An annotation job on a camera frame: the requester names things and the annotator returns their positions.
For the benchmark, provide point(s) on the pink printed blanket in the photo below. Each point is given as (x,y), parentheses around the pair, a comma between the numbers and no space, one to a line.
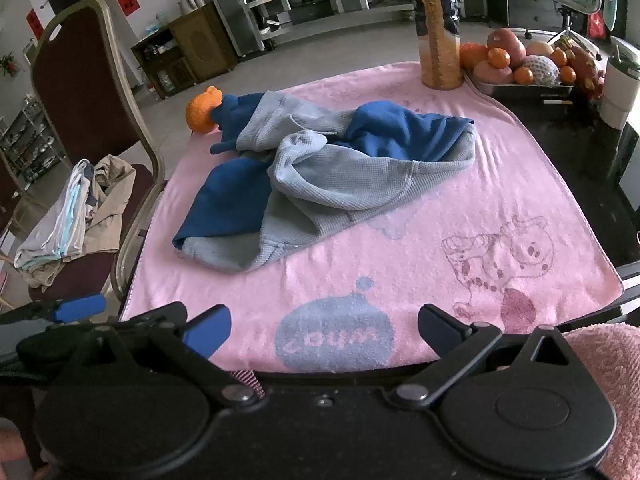
(350,285)

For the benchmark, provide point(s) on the tall orange canister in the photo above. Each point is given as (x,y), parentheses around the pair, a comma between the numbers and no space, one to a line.
(440,30)

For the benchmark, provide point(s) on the pale peach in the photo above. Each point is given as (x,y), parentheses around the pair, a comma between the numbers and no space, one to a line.
(539,49)

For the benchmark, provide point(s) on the person's pink fleece clothing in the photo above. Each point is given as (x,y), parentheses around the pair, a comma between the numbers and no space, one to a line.
(605,385)

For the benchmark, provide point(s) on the bumpy orange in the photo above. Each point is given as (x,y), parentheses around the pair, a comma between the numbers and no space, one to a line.
(200,110)

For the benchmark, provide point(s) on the white tumbler with green lid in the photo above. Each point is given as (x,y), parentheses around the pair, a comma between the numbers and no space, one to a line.
(620,90)

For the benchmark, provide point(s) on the long steel shelf unit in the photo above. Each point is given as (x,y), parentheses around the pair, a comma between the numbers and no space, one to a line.
(350,15)

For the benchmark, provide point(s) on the tall grey cabinet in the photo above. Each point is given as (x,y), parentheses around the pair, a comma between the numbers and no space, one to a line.
(225,5)

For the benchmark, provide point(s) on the small orange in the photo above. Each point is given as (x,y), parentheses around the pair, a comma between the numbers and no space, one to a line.
(567,75)
(559,56)
(523,76)
(499,57)

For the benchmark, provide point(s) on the fruit in white foam net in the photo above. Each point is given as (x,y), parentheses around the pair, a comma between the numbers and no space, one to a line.
(541,69)

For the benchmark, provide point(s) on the wooden cabinet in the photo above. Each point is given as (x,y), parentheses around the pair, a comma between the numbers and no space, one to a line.
(185,50)

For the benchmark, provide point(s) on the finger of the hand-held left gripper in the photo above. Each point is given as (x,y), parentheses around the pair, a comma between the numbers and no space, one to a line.
(35,355)
(80,307)

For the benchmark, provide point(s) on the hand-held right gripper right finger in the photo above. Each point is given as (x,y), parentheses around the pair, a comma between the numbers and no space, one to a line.
(437,325)

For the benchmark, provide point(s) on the grey and blue sweatshirt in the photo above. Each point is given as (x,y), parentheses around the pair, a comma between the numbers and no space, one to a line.
(350,175)

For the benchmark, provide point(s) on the large orange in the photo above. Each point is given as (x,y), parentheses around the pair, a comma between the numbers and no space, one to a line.
(472,55)

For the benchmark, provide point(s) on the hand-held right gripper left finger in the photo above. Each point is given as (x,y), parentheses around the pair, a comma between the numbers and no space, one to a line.
(210,329)

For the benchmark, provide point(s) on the cigarette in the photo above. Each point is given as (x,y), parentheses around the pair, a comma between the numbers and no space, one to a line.
(557,102)

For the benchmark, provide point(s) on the red dragon fruit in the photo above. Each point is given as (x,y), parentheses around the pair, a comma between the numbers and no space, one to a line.
(587,62)

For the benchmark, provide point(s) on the maroon padded chair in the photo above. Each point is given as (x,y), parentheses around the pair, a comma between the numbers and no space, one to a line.
(80,85)

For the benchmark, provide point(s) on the metal fruit tray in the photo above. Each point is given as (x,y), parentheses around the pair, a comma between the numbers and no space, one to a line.
(530,91)

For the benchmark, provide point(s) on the white folded cloth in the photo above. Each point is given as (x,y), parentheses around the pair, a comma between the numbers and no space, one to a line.
(55,230)

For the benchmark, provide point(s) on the beige cloth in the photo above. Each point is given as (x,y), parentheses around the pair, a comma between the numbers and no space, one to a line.
(107,195)

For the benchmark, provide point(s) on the red apple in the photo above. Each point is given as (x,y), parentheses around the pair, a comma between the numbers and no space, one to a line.
(505,42)

